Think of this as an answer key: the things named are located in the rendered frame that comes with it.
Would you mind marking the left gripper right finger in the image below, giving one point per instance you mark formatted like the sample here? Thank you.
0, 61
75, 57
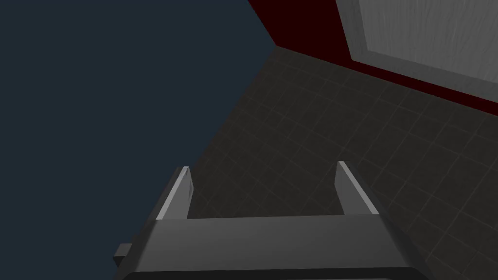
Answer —
352, 192

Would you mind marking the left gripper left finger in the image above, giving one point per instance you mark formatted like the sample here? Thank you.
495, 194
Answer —
178, 198

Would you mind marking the grey door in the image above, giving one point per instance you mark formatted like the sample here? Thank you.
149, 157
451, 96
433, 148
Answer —
428, 31

